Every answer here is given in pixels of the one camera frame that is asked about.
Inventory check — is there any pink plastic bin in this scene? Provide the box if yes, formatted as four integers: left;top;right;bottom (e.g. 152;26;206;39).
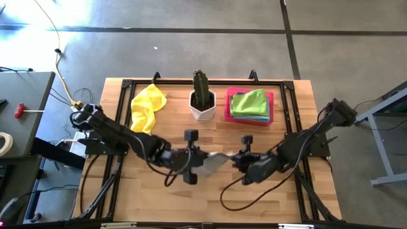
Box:
224;87;275;127

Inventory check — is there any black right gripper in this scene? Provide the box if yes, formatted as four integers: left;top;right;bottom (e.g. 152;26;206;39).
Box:
227;151;281;186

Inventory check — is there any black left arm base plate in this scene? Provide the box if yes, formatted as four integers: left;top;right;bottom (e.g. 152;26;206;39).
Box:
77;136;128;156

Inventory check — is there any yellow microfiber towel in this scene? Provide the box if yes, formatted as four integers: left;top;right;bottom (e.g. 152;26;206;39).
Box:
130;83;168;134

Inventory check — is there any green cactus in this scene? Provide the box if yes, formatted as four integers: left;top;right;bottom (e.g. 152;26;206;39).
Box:
192;69;211;111

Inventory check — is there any white power supply box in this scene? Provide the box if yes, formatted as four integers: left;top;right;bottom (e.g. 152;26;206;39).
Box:
68;131;87;157

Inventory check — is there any dark grey side table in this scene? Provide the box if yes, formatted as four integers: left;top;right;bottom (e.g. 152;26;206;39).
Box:
0;71;57;160

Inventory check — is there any white faceted plant pot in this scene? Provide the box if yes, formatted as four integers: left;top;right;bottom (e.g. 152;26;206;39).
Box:
189;90;217;121

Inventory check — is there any black aluminium table frame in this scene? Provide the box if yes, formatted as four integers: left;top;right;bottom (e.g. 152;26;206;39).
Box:
71;69;344;229

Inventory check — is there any beige tape roll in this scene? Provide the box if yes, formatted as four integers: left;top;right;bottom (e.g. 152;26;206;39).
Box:
0;132;15;158

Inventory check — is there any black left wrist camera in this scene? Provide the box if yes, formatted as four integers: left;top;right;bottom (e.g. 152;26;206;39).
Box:
183;129;200;149

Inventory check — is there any black left wrist camera cable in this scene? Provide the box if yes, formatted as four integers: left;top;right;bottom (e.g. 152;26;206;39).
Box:
135;135;193;188

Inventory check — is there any blue microfiber towel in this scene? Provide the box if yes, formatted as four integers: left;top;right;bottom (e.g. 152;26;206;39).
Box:
232;91;272;123

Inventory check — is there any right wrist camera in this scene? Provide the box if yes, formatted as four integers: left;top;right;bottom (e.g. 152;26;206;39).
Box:
240;134;254;153

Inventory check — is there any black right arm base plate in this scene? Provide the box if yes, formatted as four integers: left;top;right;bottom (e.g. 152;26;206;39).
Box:
284;131;339;159

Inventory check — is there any grey microfiber towel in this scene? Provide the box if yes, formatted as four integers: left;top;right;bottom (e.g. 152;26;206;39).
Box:
195;151;235;178

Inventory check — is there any black rounded device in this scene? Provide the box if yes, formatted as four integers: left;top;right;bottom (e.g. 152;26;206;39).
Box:
0;197;28;227

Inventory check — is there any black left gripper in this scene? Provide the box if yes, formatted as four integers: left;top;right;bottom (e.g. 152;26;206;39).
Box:
172;147;219;186

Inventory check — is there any green microfiber towel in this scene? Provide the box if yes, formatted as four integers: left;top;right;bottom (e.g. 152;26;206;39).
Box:
229;88;270;118

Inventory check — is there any red-handled screwdriver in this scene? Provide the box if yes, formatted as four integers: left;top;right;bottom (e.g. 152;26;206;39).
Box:
13;102;45;120

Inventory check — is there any grey metal table frame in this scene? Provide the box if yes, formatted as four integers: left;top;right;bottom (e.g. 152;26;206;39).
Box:
350;80;407;187

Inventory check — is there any yellow floor cable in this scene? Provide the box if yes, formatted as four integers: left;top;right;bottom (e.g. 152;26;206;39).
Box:
33;0;80;108

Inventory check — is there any black metal beam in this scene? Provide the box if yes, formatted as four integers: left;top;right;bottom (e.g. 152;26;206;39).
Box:
31;136;86;170

